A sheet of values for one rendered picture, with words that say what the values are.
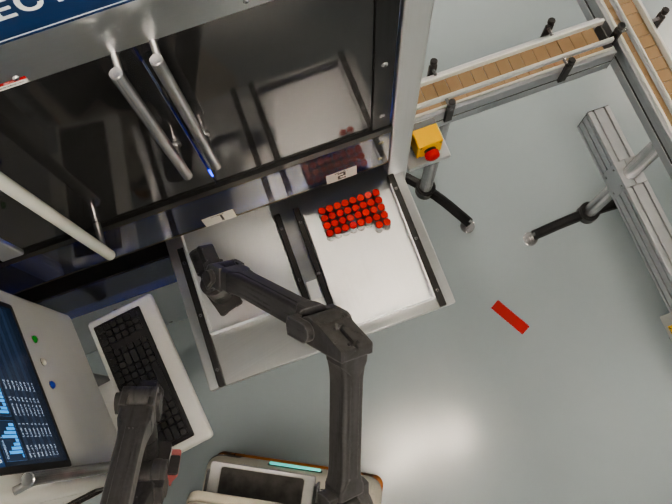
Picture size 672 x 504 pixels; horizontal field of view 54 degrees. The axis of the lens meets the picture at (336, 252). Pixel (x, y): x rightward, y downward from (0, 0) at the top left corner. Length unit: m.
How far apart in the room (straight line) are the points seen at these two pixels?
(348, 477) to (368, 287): 0.63
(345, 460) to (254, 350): 0.59
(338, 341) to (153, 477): 0.49
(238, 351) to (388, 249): 0.49
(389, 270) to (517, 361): 1.04
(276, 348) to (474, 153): 1.47
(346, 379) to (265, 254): 0.71
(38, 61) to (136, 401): 0.65
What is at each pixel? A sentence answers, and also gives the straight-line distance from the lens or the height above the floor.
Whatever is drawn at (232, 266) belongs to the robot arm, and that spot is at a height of 1.20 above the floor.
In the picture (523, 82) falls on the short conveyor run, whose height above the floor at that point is 0.93.
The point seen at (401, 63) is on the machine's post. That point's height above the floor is 1.49.
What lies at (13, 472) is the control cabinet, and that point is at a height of 1.42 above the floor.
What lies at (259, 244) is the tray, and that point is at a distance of 1.87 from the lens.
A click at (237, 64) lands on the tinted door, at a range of 1.19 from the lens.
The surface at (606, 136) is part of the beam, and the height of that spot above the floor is 0.54.
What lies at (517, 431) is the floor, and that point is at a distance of 2.72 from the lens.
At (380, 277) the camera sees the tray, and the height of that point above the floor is 0.88.
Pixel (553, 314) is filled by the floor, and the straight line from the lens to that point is 2.80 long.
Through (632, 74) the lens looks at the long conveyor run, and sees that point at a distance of 2.14.
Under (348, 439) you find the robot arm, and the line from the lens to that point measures 1.30.
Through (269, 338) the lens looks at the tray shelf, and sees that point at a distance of 1.81.
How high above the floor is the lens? 2.66
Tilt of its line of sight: 75 degrees down
